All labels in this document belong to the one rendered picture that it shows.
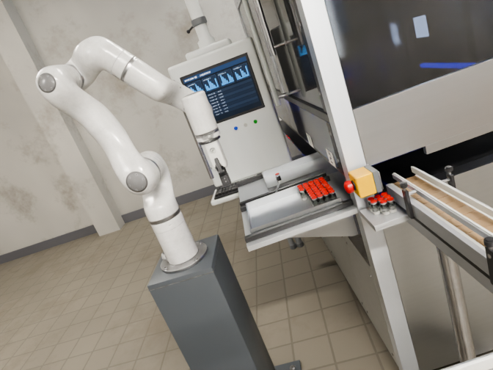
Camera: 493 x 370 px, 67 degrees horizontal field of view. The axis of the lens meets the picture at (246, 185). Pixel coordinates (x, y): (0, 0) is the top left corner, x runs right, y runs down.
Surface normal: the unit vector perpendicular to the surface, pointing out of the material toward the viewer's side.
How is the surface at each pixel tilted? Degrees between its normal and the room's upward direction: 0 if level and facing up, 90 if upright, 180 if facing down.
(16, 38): 90
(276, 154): 90
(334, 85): 90
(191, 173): 90
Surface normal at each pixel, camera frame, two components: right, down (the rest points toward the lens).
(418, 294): 0.07, 0.31
